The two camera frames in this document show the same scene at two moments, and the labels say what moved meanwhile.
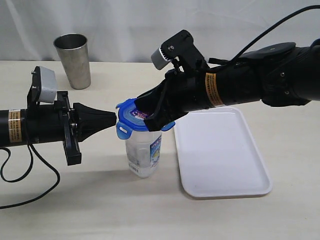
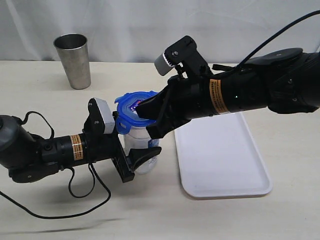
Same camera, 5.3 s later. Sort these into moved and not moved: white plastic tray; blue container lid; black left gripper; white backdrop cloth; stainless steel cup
Moved: blue container lid; black left gripper
Not moved: white plastic tray; stainless steel cup; white backdrop cloth
